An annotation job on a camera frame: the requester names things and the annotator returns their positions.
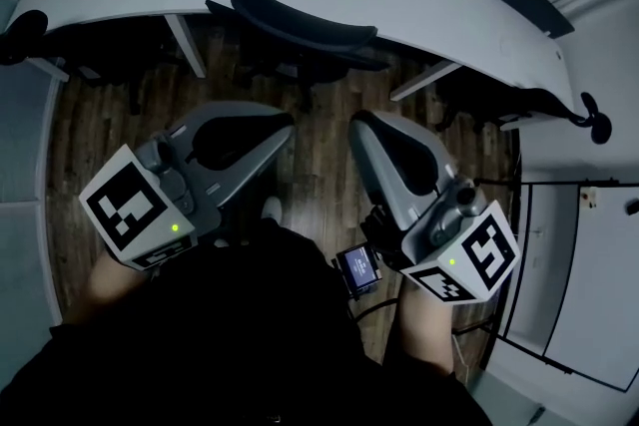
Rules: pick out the black chair with hanger headrest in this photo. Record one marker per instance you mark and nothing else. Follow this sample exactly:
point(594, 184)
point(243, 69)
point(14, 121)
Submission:
point(544, 101)

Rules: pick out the black whiteboard eraser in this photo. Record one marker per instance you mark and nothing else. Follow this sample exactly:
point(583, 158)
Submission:
point(633, 207)

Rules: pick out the small black display screen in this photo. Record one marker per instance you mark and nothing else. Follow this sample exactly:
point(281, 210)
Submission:
point(358, 269)

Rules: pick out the whiteboard on black stand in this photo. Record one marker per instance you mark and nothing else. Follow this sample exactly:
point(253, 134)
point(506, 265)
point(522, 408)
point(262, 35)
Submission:
point(599, 289)

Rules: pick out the person's right forearm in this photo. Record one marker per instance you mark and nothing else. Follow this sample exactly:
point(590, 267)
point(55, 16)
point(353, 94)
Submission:
point(424, 329)

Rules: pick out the grey desk divider panel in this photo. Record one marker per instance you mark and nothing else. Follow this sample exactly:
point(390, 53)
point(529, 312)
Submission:
point(529, 2)

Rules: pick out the black mesh office chair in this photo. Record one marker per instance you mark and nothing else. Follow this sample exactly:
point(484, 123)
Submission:
point(299, 22)

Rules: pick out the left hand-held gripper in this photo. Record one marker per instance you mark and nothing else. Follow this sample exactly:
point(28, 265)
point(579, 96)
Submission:
point(130, 209)

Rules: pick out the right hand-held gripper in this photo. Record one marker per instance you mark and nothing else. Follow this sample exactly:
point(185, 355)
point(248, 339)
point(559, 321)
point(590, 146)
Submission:
point(479, 254)

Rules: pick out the black padded office chair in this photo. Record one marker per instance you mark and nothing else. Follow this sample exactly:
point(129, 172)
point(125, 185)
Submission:
point(22, 35)

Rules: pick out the person's left forearm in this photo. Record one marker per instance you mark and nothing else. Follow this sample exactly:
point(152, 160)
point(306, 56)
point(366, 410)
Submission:
point(100, 289)

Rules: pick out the person's dark clothed torso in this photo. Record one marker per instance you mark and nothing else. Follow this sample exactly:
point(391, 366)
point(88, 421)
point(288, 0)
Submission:
point(224, 339)

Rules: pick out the person's white shoe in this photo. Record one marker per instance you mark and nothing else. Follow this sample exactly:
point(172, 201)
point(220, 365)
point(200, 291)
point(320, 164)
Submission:
point(272, 208)

